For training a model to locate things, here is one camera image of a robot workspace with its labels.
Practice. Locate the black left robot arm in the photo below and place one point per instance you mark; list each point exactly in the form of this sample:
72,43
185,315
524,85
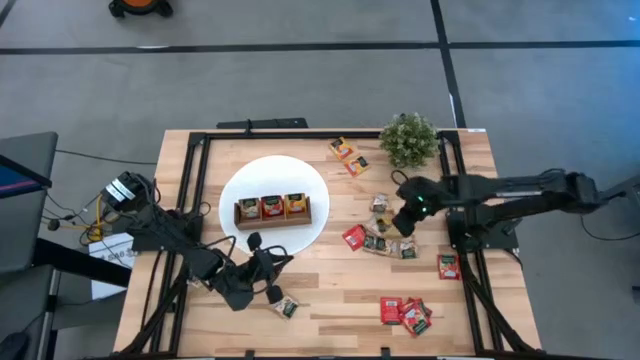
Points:
165,232

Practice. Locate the black round object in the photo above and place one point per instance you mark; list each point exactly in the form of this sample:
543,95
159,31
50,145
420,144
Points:
12,347

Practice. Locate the wooden tea box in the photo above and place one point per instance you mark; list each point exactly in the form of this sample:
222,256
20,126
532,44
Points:
272,224

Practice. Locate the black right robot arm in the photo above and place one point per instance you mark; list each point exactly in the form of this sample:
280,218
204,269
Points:
500,192

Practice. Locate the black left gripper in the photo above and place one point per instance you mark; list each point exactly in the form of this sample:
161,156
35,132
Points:
265,267

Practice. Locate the black aluminium table frame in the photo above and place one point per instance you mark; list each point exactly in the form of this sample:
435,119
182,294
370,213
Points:
320,135

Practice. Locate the white round plate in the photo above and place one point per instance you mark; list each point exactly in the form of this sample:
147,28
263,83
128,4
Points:
275,175

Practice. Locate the grey equipment block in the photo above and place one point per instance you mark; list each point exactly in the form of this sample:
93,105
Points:
627,187

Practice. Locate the white printed box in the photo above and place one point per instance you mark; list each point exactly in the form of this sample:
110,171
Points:
112,255

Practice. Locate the grey desk surface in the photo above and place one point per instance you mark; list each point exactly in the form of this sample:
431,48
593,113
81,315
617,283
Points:
25,315

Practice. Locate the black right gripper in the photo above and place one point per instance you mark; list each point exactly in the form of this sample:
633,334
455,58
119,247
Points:
417,200

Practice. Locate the green potted plant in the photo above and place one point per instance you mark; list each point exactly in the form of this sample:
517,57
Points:
409,141

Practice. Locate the black table bracket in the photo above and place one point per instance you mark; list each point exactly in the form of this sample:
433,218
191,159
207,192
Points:
385,352
249,353

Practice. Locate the white sticker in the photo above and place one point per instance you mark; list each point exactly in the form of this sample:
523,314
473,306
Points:
476,130

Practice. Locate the orange and black round base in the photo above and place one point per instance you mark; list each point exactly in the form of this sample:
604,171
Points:
140,4

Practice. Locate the black bar device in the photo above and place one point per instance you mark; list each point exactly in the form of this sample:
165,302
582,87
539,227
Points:
270,123

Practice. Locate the orange tea bag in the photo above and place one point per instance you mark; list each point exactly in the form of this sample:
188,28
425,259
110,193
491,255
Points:
357,166
295,204
341,148

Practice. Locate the blue screen monitor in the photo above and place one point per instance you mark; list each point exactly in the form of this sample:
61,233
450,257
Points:
12,182

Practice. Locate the black beam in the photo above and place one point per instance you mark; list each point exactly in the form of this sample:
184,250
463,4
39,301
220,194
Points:
80,262

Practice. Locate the red tea bag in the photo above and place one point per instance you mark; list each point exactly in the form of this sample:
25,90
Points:
415,320
272,206
425,306
354,237
390,311
448,267

